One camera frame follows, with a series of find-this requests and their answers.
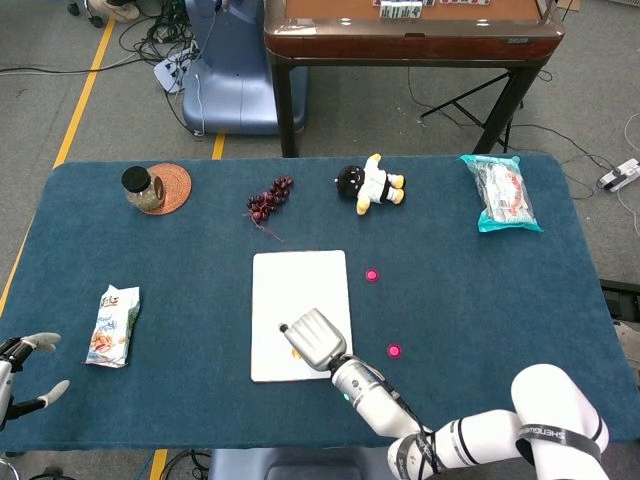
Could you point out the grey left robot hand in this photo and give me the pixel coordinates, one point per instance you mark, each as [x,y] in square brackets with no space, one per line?
[6,390]

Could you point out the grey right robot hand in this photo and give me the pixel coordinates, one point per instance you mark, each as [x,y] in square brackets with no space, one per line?
[315,337]

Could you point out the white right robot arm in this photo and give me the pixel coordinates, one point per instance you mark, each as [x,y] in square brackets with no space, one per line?
[380,400]

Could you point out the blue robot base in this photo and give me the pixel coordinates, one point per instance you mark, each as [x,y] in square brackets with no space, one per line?
[235,90]

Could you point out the white magnetic board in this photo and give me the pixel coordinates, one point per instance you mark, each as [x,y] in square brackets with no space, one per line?
[295,285]

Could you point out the white snack bag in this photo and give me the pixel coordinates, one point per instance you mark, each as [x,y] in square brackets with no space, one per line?
[112,325]

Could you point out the red grape bunch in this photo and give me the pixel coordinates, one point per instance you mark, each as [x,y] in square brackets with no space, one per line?
[267,200]

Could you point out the black headed plush doll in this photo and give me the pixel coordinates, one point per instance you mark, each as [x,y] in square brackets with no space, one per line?
[372,185]

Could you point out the orange woven coaster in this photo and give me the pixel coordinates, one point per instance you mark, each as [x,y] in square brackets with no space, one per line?
[177,187]

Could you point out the glass jar black lid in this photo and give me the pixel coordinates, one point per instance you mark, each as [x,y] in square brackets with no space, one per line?
[140,187]

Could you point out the teal clear snack bag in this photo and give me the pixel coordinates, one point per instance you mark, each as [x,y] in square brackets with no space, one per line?
[502,195]

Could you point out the white power strip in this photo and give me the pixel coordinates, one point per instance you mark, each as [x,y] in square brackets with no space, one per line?
[172,70]
[620,176]

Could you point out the brown mahjong table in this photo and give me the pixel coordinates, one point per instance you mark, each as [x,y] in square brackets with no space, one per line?
[410,45]

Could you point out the white face mahjong tile row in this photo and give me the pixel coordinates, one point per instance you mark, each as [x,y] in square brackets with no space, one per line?
[400,10]

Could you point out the black chrome stool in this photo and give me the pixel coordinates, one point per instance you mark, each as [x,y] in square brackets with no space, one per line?
[92,17]

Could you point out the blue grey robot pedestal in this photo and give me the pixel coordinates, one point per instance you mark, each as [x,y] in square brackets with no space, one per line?
[310,465]

